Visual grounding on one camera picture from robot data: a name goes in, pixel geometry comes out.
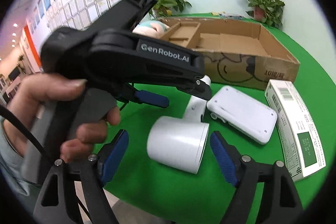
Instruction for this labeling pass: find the large cardboard tray box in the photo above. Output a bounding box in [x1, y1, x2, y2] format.
[160, 17, 300, 90]

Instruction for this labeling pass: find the person left hand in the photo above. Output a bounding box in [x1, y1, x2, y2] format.
[8, 73, 121, 162]

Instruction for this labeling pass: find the potted green plant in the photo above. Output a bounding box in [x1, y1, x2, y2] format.
[149, 0, 192, 18]
[246, 0, 285, 29]

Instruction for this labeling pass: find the white green medicine box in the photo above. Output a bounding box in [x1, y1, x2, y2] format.
[265, 80, 326, 182]

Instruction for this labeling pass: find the white device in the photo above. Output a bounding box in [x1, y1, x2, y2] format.
[207, 86, 277, 144]

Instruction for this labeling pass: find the white hair dryer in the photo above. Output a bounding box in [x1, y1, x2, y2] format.
[146, 74, 213, 175]

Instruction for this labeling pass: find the teal pink plush toy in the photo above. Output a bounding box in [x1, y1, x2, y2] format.
[133, 20, 170, 39]

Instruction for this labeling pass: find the small cardboard box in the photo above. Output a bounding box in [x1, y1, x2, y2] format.
[160, 21, 201, 49]

